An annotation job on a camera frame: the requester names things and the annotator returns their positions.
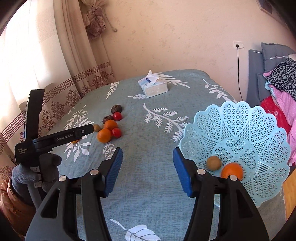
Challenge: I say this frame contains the small brown kiwi fruit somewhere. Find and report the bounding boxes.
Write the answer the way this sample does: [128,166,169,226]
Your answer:
[93,124,101,132]

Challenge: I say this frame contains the grey gloved left hand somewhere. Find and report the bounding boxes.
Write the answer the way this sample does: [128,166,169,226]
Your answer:
[11,153,62,206]

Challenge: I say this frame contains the orange in basket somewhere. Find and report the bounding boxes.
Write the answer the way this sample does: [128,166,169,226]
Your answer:
[220,163,243,181]

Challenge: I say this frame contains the brown kiwi in basket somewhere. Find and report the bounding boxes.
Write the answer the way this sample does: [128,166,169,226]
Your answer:
[206,156,222,171]

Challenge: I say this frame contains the orange near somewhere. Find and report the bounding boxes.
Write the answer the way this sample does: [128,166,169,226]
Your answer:
[97,128,112,144]

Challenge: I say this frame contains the orange far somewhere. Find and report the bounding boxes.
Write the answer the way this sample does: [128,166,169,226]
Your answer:
[104,120,118,131]

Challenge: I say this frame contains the dark wrinkled fruit near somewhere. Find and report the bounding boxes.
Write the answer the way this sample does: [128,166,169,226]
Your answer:
[102,115,114,124]

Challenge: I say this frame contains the dark wrinkled fruit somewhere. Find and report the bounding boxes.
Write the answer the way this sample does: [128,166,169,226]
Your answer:
[111,104,122,114]
[102,115,114,124]

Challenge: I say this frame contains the red tomato near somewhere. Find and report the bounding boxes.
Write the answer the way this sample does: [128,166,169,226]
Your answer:
[111,128,122,138]

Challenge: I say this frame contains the red tomato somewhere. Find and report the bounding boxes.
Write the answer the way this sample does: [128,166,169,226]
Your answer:
[113,111,122,121]
[111,128,122,138]

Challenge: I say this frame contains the light blue plastic basket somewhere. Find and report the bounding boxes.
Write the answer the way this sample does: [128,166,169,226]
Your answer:
[179,101,290,207]

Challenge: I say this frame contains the red tomato far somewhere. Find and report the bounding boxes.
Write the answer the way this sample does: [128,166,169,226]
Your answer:
[113,111,122,121]

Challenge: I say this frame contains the dark wrinkled fruit far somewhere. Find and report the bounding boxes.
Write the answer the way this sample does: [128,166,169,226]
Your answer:
[111,104,122,114]

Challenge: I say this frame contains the beige patterned curtain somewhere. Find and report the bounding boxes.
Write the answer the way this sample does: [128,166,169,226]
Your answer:
[1,1,114,180]

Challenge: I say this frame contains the teal leaf pattern bedspread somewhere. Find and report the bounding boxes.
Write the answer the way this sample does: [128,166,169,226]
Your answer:
[34,69,287,241]

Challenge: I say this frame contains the blue white tissue pack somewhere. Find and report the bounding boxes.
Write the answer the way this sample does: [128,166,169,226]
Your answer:
[138,70,168,98]

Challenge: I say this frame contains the curtain tieback tassel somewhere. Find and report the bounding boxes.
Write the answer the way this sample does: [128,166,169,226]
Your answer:
[81,0,117,40]

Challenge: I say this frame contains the pile of colourful clothes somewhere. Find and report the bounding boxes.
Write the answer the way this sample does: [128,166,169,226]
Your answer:
[263,54,295,166]

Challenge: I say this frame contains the grey blue cushion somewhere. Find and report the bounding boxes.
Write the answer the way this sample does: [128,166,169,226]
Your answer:
[246,42,295,107]

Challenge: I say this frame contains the black power cable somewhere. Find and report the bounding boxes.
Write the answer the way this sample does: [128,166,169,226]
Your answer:
[235,45,244,102]

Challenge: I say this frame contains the white wall socket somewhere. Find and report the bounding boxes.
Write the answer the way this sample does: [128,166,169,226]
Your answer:
[233,41,244,49]

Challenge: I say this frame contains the framed wall picture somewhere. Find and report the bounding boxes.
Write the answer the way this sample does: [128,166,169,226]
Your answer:
[256,0,288,28]

